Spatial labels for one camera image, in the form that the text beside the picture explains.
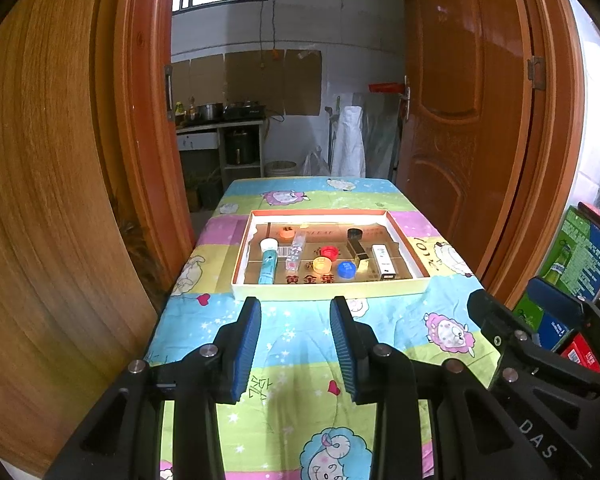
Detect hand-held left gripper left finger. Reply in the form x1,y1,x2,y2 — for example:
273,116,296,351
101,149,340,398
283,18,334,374
45,296,262,480

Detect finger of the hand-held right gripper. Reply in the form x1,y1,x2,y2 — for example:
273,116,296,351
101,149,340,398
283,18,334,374
526,277,600,361
467,290,536,356

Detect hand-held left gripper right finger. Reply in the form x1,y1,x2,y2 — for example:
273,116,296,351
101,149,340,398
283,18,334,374
329,296,541,480

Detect shallow white cardboard box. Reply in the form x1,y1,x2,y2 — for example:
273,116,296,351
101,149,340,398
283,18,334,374
231,209,431,301

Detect white rectangular patterned box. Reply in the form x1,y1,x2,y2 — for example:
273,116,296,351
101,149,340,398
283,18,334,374
371,244,397,281

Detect gold rectangular metal case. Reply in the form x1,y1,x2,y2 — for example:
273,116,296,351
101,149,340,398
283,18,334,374
347,239,371,267

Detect clear vial with beads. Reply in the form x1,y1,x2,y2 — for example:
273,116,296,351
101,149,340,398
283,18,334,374
286,232,307,268

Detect small green carton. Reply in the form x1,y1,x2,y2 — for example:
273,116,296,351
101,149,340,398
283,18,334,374
512,290,576,351

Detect large green carton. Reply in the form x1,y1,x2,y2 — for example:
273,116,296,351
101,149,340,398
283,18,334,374
540,205,600,306

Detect red carton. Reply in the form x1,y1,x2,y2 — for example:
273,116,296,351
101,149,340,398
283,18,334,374
560,332,600,376

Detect flattened brown cardboard carton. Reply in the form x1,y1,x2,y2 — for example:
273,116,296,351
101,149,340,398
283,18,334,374
245,220,416,285

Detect crumpled plastic bag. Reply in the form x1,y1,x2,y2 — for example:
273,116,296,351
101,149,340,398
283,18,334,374
300,147,333,177

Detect dark cooker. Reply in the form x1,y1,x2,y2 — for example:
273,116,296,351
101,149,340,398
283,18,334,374
225,130,257,166

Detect brown wooden door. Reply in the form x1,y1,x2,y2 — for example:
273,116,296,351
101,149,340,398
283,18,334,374
395,0,536,281

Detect clear plastic sheet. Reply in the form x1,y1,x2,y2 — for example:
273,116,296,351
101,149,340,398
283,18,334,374
362,91,401,181

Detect white woven sack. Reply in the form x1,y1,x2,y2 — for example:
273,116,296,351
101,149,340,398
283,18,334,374
332,106,367,178

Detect white kitchen counter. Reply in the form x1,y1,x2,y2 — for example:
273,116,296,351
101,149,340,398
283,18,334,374
175,117,268,178

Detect metal door hinge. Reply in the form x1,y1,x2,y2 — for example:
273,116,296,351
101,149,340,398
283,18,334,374
527,56,547,92

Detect black gas stove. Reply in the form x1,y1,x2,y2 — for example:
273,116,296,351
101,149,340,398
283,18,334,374
224,102,267,120

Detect light wooden panel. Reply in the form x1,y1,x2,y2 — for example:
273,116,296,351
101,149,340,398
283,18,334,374
0,0,191,476

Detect metal strike plate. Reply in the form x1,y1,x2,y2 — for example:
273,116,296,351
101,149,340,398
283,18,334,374
164,64,176,122

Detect brown wooden door frame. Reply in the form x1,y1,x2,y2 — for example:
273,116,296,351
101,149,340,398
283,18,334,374
95,0,588,311

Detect brown cardboard wall sheet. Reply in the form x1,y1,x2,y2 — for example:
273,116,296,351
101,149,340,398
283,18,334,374
224,50,287,113
189,55,227,106
171,60,192,106
284,50,323,117

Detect hanging lamp cord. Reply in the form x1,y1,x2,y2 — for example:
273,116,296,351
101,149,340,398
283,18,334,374
267,2,282,60

